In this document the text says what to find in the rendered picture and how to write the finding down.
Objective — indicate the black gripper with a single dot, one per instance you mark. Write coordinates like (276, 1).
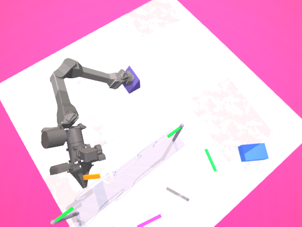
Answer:
(76, 170)

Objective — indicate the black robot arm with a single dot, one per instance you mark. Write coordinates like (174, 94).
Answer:
(67, 115)

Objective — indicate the orange handle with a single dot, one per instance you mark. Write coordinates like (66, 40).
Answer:
(97, 176)

